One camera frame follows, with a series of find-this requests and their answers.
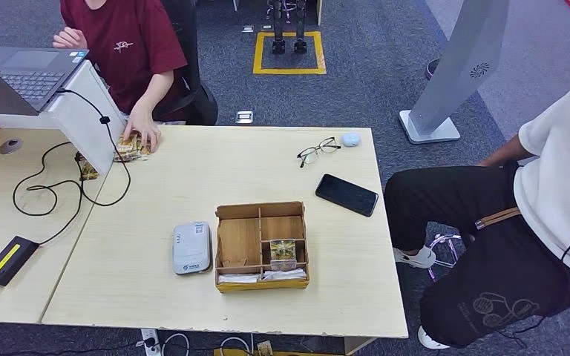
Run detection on person's right hand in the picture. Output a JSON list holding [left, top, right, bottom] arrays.
[[52, 27, 88, 50]]

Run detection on person's left hand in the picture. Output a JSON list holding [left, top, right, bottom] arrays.
[[122, 100, 162, 154]]

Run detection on person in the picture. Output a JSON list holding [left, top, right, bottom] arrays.
[[52, 0, 190, 154], [383, 42, 570, 351]]

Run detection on grey card reader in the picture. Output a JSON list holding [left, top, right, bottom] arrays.
[[172, 221, 213, 276]]

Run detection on patterned card standing upright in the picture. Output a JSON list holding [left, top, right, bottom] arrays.
[[269, 239, 298, 271]]

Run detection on dark grey laptop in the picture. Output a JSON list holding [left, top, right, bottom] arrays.
[[0, 44, 91, 117]]

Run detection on white laptop stand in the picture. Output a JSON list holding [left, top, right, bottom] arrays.
[[0, 59, 128, 177]]

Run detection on black office chair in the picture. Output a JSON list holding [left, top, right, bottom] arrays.
[[152, 0, 219, 126]]

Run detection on yellow floor tape square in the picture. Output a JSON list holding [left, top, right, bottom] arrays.
[[252, 30, 327, 76]]

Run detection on wooden compartment box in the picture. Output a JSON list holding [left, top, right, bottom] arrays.
[[214, 201, 310, 294]]

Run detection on black robot leg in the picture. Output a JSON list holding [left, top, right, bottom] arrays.
[[292, 0, 309, 54], [270, 0, 287, 55]]

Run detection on black power adapter yellow label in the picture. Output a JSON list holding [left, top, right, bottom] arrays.
[[0, 235, 40, 288]]

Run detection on black smartphone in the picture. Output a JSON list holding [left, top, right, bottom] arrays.
[[315, 173, 379, 218]]

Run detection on white power strip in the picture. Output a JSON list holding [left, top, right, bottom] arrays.
[[140, 328, 162, 356]]

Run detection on grey kiosk stand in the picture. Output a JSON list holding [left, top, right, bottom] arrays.
[[398, 0, 511, 145]]

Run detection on black laptop power cable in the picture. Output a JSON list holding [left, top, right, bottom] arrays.
[[12, 88, 133, 247]]

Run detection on grey desk cable grommet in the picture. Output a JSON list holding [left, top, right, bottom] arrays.
[[0, 138, 24, 156]]

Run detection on black frame eyeglasses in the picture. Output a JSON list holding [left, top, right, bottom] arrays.
[[296, 136, 342, 169]]

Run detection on white cable loop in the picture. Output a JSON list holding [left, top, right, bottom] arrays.
[[160, 334, 191, 356], [219, 337, 252, 356]]

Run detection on black floor cable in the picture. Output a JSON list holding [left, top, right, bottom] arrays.
[[0, 339, 143, 356]]

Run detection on chrome stool frame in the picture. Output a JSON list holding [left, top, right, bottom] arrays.
[[426, 234, 463, 283]]

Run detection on brown strap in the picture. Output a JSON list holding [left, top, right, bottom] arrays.
[[474, 206, 521, 231]]

